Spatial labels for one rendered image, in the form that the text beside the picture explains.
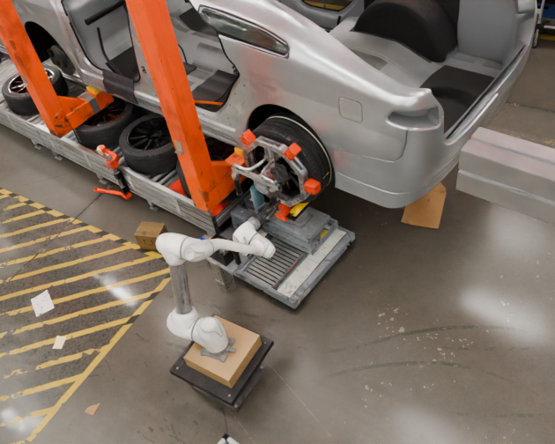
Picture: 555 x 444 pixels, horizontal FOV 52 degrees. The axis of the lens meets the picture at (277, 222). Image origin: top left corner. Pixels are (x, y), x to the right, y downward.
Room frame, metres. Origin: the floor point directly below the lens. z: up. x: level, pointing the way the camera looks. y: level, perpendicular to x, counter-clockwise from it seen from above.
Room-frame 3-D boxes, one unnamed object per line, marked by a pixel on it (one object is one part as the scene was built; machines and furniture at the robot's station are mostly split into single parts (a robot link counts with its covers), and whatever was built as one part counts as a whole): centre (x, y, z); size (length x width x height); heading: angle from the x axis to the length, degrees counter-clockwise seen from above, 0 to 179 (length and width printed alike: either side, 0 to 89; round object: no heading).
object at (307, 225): (3.25, -0.18, 0.32); 0.40 x 0.30 x 0.28; 44
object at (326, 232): (3.26, -0.18, 0.13); 0.50 x 0.36 x 0.10; 44
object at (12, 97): (5.83, 2.34, 0.39); 0.66 x 0.66 x 0.24
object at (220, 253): (2.81, 0.43, 0.51); 0.20 x 0.14 x 0.13; 42
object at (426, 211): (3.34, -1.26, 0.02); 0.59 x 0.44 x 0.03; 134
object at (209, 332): (2.08, 0.54, 0.57); 0.18 x 0.16 x 0.22; 57
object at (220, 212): (4.51, 1.07, 0.14); 2.47 x 0.85 x 0.27; 44
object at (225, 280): (2.87, 0.49, 0.21); 0.10 x 0.10 x 0.42; 44
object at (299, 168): (3.13, -0.06, 0.85); 0.54 x 0.07 x 0.54; 44
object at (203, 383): (2.08, 0.53, 0.15); 0.50 x 0.50 x 0.30; 51
